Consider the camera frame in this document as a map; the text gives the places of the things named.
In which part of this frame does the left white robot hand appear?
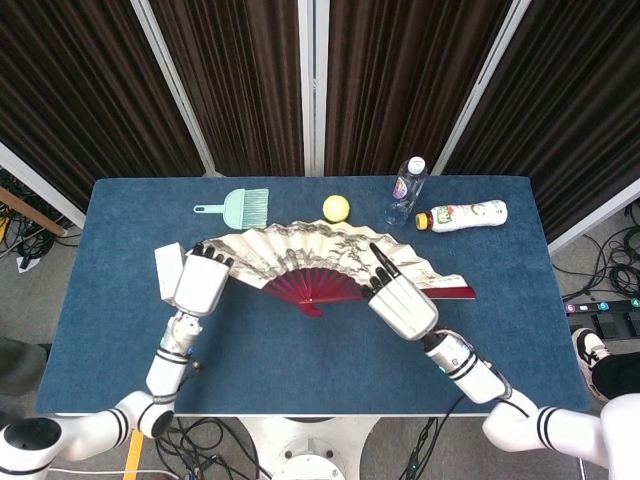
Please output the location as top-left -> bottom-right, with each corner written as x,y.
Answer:
172,242 -> 236,318

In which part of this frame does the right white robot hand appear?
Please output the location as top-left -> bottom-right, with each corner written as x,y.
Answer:
360,243 -> 440,342

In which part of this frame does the red ribbed paper folding fan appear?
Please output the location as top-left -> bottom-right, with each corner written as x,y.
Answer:
208,220 -> 478,319

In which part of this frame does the mint green hand brush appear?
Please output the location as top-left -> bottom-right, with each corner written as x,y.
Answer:
193,187 -> 270,231

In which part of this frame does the white cardboard carton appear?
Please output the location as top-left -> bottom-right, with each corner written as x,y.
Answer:
153,242 -> 189,304

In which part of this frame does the white bottle with yellow cap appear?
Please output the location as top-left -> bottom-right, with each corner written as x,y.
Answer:
415,199 -> 509,235

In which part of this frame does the clear plastic water bottle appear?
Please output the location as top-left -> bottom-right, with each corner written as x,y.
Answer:
384,156 -> 430,228

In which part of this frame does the blue felt table mat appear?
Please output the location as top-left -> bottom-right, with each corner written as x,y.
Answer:
33,175 -> 589,417

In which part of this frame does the yellow tennis ball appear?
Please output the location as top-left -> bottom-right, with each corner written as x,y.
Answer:
322,194 -> 353,224

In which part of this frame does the yellow floor tape strip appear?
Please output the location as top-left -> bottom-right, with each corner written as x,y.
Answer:
122,430 -> 147,480

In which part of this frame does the brown wooden bar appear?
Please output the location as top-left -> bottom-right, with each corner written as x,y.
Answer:
0,187 -> 68,238

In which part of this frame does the white and black sneaker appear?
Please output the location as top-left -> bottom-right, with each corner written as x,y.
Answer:
571,327 -> 613,402

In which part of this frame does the brown pleated divider panel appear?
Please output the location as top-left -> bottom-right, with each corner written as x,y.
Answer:
310,0 -> 532,178
433,0 -> 640,255
130,0 -> 317,178
0,0 -> 217,229

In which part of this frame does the black foot pedal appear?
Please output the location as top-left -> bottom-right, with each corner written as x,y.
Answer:
591,311 -> 640,337

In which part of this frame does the black trouser leg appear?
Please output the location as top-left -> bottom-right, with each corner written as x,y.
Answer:
591,348 -> 640,402

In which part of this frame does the black floor cable bundle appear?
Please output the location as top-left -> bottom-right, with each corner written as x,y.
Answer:
149,415 -> 262,480
549,202 -> 640,301
398,416 -> 439,480
0,169 -> 76,274

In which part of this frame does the white floor cable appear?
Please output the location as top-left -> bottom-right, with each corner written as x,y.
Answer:
49,466 -> 167,477

